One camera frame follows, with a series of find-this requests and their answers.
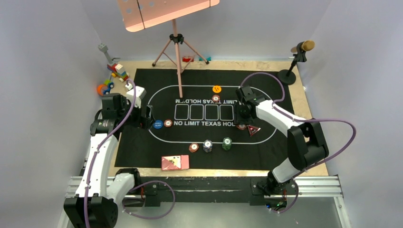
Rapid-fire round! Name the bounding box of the gold microphone on stand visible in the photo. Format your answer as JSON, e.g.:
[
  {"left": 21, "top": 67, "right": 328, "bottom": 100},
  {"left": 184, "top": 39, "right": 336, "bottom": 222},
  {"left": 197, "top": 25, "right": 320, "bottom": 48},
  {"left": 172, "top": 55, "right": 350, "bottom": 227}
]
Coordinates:
[{"left": 277, "top": 40, "right": 315, "bottom": 86}]

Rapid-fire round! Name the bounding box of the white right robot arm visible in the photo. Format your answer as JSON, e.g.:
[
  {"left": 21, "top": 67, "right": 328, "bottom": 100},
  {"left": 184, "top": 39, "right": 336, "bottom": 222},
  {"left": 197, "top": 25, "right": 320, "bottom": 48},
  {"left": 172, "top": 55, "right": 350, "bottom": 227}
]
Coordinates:
[{"left": 234, "top": 86, "right": 329, "bottom": 193}]

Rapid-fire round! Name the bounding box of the red triangular all-in marker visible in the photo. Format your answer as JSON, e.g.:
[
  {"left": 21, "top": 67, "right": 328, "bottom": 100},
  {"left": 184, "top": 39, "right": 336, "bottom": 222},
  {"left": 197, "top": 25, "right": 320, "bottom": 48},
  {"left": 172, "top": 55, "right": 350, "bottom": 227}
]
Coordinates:
[{"left": 247, "top": 125, "right": 261, "bottom": 136}]

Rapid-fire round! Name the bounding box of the grey toy block tower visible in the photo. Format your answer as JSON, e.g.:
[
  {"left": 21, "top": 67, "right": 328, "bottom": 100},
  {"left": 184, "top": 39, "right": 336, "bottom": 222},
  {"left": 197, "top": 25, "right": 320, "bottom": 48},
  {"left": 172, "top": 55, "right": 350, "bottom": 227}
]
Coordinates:
[{"left": 97, "top": 43, "right": 114, "bottom": 65}]

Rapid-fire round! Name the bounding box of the small red toy block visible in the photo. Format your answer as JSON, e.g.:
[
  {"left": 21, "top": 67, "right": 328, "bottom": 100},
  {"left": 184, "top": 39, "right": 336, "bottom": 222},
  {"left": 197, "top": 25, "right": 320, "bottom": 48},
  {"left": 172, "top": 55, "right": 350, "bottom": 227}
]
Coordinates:
[{"left": 182, "top": 56, "right": 194, "bottom": 62}]

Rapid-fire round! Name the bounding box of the green poker chip stack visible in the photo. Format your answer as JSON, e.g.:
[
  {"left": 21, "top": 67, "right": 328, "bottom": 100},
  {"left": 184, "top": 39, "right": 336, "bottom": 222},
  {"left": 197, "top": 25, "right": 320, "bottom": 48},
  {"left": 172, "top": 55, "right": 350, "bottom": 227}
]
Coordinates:
[{"left": 222, "top": 137, "right": 232, "bottom": 151}]

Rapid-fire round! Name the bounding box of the pink music stand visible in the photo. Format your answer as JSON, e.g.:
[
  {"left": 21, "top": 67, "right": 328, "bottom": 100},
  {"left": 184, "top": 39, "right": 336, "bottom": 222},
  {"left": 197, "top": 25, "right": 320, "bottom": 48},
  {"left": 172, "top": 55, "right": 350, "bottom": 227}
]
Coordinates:
[{"left": 117, "top": 0, "right": 220, "bottom": 99}]

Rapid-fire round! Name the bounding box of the blue poker chip stack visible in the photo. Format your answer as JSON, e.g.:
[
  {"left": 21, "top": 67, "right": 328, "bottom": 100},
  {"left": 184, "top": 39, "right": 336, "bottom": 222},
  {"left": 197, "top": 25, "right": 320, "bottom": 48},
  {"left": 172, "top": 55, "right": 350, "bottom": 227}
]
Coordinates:
[{"left": 202, "top": 140, "right": 213, "bottom": 152}]

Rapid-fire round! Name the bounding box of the blue small blind button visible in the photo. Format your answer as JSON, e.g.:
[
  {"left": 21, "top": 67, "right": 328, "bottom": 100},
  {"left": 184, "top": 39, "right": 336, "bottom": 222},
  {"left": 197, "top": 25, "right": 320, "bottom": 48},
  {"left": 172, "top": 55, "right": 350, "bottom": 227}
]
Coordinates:
[{"left": 153, "top": 120, "right": 164, "bottom": 129}]

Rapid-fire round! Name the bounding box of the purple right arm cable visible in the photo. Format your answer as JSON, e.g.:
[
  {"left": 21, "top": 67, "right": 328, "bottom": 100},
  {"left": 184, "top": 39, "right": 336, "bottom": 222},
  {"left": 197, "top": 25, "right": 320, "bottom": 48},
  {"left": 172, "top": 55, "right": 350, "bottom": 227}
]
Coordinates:
[{"left": 240, "top": 72, "right": 357, "bottom": 214}]

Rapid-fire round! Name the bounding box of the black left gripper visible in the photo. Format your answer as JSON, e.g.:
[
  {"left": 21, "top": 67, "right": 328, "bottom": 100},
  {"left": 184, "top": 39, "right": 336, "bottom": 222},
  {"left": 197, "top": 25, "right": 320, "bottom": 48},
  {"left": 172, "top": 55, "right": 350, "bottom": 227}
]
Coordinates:
[{"left": 117, "top": 96, "right": 154, "bottom": 130}]

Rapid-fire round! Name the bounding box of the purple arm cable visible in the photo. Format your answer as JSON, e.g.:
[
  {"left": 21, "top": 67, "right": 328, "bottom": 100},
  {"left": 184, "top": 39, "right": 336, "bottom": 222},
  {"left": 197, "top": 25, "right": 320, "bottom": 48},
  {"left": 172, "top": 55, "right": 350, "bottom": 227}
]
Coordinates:
[
  {"left": 240, "top": 72, "right": 357, "bottom": 214},
  {"left": 84, "top": 78, "right": 176, "bottom": 228}
]

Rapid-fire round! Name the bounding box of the colourful toy block train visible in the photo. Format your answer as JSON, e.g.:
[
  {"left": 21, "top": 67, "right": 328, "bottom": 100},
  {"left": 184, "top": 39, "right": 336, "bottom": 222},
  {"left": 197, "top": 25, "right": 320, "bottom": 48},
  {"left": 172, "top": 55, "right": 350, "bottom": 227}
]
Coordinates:
[{"left": 107, "top": 63, "right": 129, "bottom": 82}]

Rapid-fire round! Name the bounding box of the black poker table mat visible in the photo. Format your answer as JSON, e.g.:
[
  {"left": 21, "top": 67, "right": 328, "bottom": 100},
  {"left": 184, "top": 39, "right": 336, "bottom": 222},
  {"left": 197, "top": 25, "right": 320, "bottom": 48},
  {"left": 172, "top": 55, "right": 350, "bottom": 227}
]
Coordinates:
[{"left": 115, "top": 69, "right": 293, "bottom": 170}]

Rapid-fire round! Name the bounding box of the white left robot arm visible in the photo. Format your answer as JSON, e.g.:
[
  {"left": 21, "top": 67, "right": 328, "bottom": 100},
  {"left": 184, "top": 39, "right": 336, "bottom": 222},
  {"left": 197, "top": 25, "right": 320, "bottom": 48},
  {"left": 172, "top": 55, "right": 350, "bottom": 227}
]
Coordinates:
[{"left": 63, "top": 79, "right": 155, "bottom": 228}]

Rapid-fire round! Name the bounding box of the aluminium mounting rail frame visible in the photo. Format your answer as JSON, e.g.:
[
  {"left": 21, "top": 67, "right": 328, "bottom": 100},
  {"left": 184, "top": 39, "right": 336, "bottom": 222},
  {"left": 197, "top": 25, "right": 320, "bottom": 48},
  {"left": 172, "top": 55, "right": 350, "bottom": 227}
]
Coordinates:
[{"left": 58, "top": 175, "right": 352, "bottom": 228}]

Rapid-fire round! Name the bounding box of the red playing card box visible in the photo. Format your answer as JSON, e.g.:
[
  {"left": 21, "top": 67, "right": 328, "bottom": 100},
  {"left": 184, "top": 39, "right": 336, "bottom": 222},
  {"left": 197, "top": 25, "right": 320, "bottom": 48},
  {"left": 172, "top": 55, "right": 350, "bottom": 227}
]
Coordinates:
[{"left": 161, "top": 155, "right": 190, "bottom": 171}]

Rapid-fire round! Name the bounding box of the small teal toy block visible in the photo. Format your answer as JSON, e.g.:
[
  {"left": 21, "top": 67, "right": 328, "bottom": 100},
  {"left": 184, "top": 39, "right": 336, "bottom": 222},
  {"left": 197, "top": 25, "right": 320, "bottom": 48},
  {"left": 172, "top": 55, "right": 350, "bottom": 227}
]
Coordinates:
[{"left": 199, "top": 57, "right": 211, "bottom": 61}]

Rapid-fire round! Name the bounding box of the yellow big blind button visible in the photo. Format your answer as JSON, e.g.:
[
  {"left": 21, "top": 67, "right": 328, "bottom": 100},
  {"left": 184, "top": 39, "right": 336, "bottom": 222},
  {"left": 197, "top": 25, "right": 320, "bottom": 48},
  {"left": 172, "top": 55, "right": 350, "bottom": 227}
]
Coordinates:
[{"left": 212, "top": 85, "right": 222, "bottom": 94}]

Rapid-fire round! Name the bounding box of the red poker chip stack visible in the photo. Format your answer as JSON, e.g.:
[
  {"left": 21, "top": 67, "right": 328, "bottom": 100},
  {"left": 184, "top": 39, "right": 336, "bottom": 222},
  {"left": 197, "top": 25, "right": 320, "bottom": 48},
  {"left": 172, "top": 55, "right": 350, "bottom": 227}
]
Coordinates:
[{"left": 189, "top": 143, "right": 199, "bottom": 153}]

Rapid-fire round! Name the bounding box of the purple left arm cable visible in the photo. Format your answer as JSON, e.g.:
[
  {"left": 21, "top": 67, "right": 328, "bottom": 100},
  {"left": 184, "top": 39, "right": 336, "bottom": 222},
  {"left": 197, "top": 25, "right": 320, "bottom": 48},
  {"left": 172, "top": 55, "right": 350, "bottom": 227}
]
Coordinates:
[{"left": 84, "top": 78, "right": 176, "bottom": 228}]

